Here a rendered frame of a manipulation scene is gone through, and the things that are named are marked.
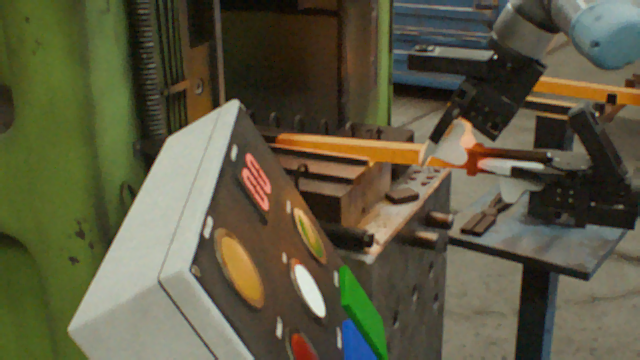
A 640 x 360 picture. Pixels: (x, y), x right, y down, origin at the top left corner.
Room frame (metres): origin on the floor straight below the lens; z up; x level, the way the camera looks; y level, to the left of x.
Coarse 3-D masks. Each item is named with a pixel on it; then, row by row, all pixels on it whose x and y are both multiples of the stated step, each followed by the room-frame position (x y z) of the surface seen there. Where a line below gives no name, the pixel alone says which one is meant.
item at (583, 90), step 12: (540, 84) 1.50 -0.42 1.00; (552, 84) 1.49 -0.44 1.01; (564, 84) 1.47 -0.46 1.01; (576, 84) 1.47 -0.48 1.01; (588, 84) 1.47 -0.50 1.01; (576, 96) 1.46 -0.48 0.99; (588, 96) 1.45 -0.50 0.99; (600, 96) 1.43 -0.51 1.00; (624, 96) 1.41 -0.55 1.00; (636, 96) 1.40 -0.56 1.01
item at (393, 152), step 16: (288, 144) 1.17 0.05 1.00; (304, 144) 1.16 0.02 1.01; (320, 144) 1.15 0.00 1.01; (336, 144) 1.14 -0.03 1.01; (352, 144) 1.13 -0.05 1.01; (368, 144) 1.13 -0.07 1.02; (384, 144) 1.12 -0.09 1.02; (400, 144) 1.12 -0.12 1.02; (416, 144) 1.11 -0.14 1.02; (480, 144) 1.08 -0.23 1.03; (384, 160) 1.11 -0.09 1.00; (400, 160) 1.10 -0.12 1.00; (416, 160) 1.09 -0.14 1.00; (432, 160) 1.08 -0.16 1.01; (480, 160) 1.06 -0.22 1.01; (528, 160) 1.02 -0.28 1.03; (544, 160) 1.02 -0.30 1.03
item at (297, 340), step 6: (294, 336) 0.47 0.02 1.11; (300, 336) 0.48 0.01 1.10; (294, 342) 0.46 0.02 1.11; (300, 342) 0.47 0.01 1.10; (306, 342) 0.48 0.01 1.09; (294, 348) 0.46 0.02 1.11; (300, 348) 0.46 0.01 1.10; (306, 348) 0.47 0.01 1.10; (300, 354) 0.46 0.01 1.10; (306, 354) 0.47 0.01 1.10; (312, 354) 0.48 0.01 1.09
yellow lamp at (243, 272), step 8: (224, 240) 0.47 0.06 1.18; (232, 240) 0.48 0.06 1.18; (224, 248) 0.46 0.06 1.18; (232, 248) 0.47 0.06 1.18; (240, 248) 0.48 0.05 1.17; (224, 256) 0.45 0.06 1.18; (232, 256) 0.46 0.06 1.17; (240, 256) 0.47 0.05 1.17; (232, 264) 0.45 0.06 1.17; (240, 264) 0.46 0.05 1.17; (248, 264) 0.48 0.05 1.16; (232, 272) 0.45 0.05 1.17; (240, 272) 0.45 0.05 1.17; (248, 272) 0.47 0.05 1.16; (240, 280) 0.45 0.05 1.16; (248, 280) 0.46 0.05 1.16; (256, 280) 0.47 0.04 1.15; (248, 288) 0.45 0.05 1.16; (256, 288) 0.46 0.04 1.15; (248, 296) 0.45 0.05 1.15; (256, 296) 0.46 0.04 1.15
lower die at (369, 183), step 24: (288, 168) 1.10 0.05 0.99; (312, 168) 1.10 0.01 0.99; (336, 168) 1.10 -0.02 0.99; (360, 168) 1.10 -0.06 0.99; (384, 168) 1.17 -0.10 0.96; (312, 192) 1.04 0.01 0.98; (336, 192) 1.03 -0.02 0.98; (360, 192) 1.08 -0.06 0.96; (384, 192) 1.17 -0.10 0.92; (336, 216) 1.02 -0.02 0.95; (360, 216) 1.08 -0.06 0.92
